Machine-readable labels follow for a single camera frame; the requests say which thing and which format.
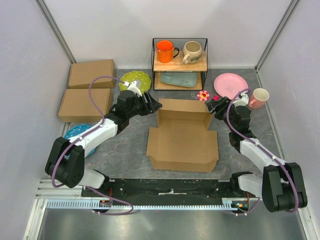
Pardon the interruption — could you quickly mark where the beige ceramic mug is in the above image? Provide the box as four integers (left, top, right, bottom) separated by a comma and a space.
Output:
182, 41, 203, 65

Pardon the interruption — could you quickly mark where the pink flower plush keychain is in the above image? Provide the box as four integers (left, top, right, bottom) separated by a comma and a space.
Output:
191, 90, 210, 102

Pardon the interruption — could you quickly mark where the blue dotted plate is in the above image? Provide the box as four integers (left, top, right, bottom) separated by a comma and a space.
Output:
63, 124, 91, 143

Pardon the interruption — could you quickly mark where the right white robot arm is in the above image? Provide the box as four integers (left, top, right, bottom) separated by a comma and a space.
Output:
206, 97, 308, 213

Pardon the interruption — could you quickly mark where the brown cardboard box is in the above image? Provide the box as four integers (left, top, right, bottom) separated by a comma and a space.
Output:
146, 98, 219, 173

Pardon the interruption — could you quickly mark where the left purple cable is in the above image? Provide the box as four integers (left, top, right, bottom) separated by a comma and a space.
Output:
51, 76, 135, 216

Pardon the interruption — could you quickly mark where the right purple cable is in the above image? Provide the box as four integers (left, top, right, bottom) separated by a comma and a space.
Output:
226, 87, 300, 217

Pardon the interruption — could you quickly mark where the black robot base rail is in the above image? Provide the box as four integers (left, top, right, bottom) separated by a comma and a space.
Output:
97, 178, 250, 201

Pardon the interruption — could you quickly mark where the teal rectangular dish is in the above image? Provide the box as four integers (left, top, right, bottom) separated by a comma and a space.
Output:
160, 72, 198, 88

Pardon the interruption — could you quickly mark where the black wire wooden shelf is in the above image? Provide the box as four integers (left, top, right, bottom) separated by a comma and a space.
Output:
151, 37, 208, 91

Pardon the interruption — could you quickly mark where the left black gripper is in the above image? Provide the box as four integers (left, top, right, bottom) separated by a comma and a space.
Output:
127, 91, 162, 119

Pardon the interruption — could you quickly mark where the rear folded cardboard box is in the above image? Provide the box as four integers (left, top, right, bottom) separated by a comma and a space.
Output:
68, 59, 115, 89

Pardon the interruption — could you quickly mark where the orange mug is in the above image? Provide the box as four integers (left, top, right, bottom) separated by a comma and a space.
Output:
156, 40, 180, 63

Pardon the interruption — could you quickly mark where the purple cable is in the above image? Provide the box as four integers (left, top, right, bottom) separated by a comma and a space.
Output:
51, 76, 135, 216
226, 87, 300, 217

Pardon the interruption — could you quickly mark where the pink mug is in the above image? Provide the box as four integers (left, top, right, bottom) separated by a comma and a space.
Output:
248, 88, 270, 110

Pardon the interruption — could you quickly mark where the white slotted cable duct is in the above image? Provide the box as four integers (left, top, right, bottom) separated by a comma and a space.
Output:
46, 198, 238, 211

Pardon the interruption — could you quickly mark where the green dotted plate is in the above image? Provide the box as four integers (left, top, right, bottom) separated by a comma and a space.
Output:
120, 71, 152, 94

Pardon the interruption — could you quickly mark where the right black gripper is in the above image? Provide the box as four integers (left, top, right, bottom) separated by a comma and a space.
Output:
205, 96, 237, 132

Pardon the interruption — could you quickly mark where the black pink marker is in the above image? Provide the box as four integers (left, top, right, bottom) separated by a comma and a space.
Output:
212, 95, 219, 101

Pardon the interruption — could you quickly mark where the front folded cardboard box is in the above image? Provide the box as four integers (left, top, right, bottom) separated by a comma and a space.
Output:
58, 88, 113, 123

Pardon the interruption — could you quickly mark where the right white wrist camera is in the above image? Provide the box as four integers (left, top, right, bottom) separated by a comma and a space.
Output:
233, 92, 249, 107

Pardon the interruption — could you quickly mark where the folded cardboard box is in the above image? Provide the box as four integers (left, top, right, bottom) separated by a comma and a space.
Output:
68, 59, 115, 89
58, 88, 113, 123

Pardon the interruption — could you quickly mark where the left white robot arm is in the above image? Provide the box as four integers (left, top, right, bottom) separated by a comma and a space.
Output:
45, 90, 162, 197

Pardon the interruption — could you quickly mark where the pink plate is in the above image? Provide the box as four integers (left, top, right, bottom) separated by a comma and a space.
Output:
213, 73, 249, 100

